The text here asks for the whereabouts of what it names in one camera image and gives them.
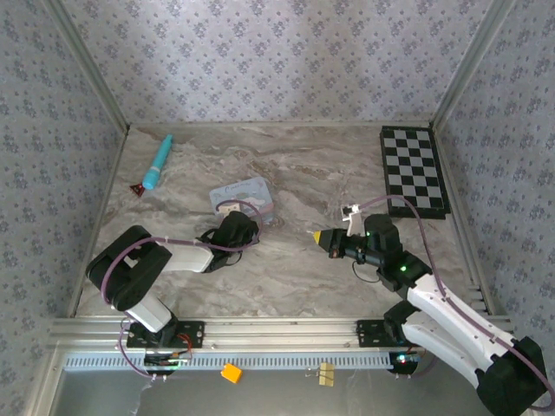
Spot pastel cartoon tin box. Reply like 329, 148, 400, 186
208, 176, 275, 225

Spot black grey chessboard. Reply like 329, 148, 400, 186
379, 125, 452, 221

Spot teal toy microphone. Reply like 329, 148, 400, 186
141, 133, 174, 191

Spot right controller board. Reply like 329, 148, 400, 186
388, 351, 424, 376

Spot controller board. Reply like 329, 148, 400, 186
144, 353, 194, 376
388, 351, 424, 376

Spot tan wooden clip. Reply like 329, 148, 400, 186
305, 362, 336, 387

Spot orange toy block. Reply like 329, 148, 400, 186
219, 362, 244, 385

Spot left controller board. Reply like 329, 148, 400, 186
144, 353, 194, 376

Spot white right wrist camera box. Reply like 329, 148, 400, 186
340, 203, 363, 238

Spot thin black cable loop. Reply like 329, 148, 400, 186
351, 261, 379, 283

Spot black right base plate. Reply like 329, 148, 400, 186
356, 319, 417, 348

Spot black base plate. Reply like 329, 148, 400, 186
125, 320, 206, 350
356, 319, 417, 348

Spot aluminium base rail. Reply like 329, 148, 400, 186
49, 316, 515, 352

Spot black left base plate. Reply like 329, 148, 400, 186
125, 320, 206, 350

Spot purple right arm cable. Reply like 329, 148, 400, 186
353, 195, 555, 412

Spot grey slotted cable duct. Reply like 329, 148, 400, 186
63, 351, 398, 372

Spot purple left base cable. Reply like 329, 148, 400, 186
117, 318, 151, 379

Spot aluminium frame post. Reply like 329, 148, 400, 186
432, 0, 517, 129

